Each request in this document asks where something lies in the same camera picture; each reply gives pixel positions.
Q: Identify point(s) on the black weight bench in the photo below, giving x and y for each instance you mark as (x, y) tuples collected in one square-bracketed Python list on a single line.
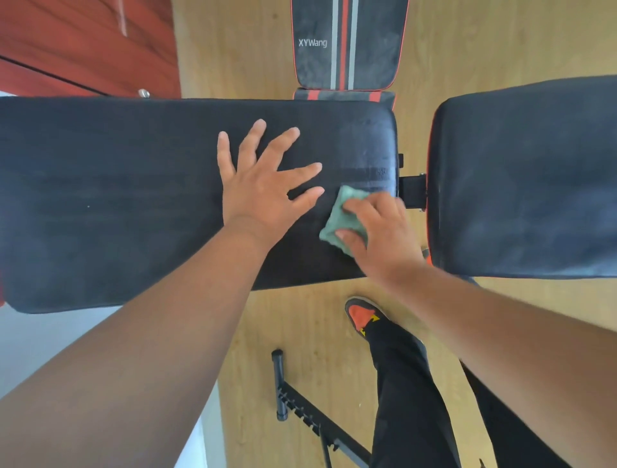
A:
[(120, 193)]

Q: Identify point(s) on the red-brown wooden door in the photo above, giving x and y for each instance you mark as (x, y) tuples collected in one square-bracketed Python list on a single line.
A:
[(72, 38)]

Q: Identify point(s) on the small silver door stop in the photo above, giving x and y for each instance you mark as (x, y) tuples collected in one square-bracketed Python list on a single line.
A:
[(143, 93)]

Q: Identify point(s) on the red black left shoe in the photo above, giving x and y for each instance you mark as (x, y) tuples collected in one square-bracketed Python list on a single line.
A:
[(361, 313)]

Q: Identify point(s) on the green cleaning cloth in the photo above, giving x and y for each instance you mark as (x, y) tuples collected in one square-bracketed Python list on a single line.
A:
[(340, 222)]

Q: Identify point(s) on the person's left hand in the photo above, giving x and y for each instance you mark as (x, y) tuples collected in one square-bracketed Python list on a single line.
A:
[(255, 202)]

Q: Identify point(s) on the striped black sit-up bench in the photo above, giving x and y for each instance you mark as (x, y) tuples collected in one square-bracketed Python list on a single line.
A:
[(318, 62)]

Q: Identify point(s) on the person's right forearm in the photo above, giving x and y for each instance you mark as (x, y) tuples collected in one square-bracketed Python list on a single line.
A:
[(520, 361)]

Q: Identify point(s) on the person's right hand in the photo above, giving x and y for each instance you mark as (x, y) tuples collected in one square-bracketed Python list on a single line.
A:
[(390, 246)]

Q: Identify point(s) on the person's left forearm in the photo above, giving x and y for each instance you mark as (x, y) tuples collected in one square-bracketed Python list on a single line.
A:
[(120, 361)]

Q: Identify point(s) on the black trousers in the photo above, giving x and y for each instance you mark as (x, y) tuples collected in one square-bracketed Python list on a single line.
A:
[(409, 410)]

